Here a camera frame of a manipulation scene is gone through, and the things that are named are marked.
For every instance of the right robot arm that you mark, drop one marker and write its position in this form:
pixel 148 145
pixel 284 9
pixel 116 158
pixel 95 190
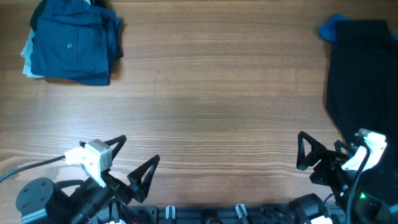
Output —
pixel 362 174

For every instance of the navy blue shorts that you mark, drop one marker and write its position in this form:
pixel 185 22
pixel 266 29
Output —
pixel 77 40

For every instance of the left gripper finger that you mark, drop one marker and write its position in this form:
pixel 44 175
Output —
pixel 141 178
pixel 118 142

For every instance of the right white rail clip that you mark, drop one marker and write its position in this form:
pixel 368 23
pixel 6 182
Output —
pixel 241 211

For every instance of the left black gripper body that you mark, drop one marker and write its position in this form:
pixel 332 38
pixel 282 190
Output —
pixel 117 183

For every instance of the bright blue garment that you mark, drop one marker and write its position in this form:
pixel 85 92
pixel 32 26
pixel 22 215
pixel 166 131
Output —
pixel 327 31

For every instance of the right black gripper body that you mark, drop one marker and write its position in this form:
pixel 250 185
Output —
pixel 325 166

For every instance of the black folded garment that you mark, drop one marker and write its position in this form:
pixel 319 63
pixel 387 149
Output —
pixel 36 14

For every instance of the white folded garment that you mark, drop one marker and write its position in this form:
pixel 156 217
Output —
pixel 26 53

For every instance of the left white rail clip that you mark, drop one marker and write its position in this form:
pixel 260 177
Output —
pixel 170 213

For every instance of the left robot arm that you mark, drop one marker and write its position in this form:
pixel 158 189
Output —
pixel 101 198

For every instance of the white rail clip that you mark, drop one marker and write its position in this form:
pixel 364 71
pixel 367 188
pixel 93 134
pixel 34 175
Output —
pixel 170 213
pixel 241 211

